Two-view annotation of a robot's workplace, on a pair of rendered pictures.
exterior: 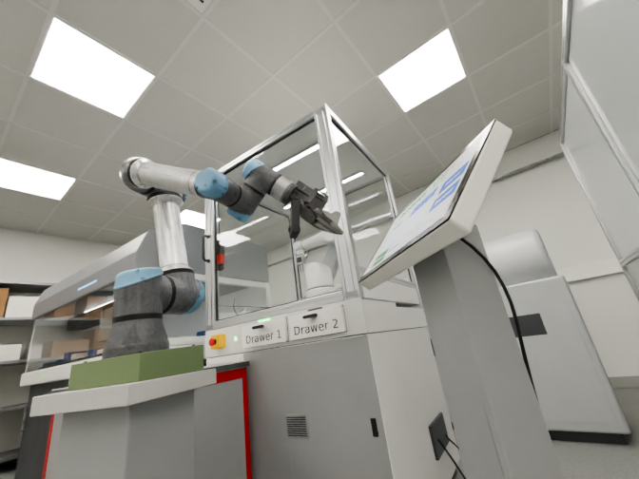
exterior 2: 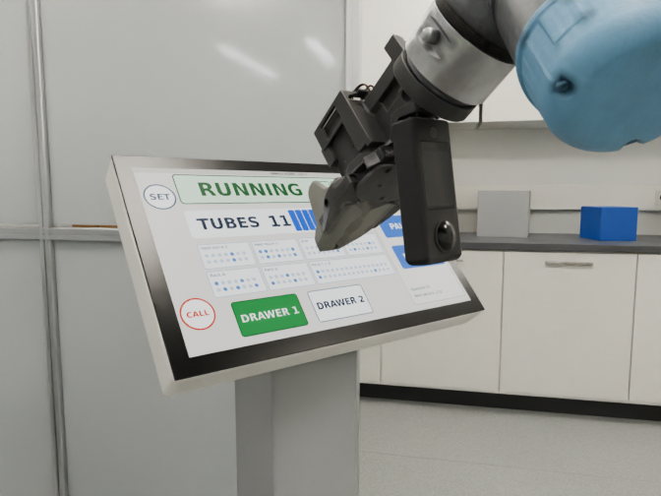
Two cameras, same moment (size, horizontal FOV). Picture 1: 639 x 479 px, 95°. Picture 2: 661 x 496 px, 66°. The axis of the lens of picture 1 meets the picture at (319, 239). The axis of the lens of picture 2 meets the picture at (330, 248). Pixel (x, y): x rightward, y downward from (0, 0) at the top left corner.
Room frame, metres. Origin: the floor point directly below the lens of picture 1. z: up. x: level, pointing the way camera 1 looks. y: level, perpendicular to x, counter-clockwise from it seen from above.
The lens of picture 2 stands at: (1.05, 0.41, 1.15)
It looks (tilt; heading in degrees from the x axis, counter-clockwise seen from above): 6 degrees down; 246
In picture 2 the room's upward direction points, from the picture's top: straight up
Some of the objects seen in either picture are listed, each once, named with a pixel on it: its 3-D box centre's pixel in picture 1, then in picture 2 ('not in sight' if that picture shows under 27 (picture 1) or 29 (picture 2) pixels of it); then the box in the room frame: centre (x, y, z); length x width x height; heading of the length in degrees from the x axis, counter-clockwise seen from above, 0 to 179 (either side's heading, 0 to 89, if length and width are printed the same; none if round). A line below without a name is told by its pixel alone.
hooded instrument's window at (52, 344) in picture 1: (149, 328); not in sight; (2.68, 1.64, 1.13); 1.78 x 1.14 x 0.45; 59
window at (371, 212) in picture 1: (374, 208); not in sight; (1.66, -0.36, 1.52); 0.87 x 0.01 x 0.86; 149
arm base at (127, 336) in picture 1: (138, 335); not in sight; (0.80, 0.52, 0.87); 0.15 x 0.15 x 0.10
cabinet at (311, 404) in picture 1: (336, 414); not in sight; (1.90, 0.05, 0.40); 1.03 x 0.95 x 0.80; 59
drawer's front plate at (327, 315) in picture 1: (316, 323); not in sight; (1.35, 0.07, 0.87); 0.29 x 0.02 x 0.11; 59
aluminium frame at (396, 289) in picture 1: (310, 239); not in sight; (1.91, 0.06, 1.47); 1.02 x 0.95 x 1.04; 59
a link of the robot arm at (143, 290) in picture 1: (141, 292); not in sight; (0.80, 0.52, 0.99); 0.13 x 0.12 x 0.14; 161
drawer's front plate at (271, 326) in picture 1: (263, 333); not in sight; (1.51, 0.34, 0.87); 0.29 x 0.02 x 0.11; 59
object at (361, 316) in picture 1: (322, 329); not in sight; (1.91, 0.06, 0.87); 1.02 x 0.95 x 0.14; 59
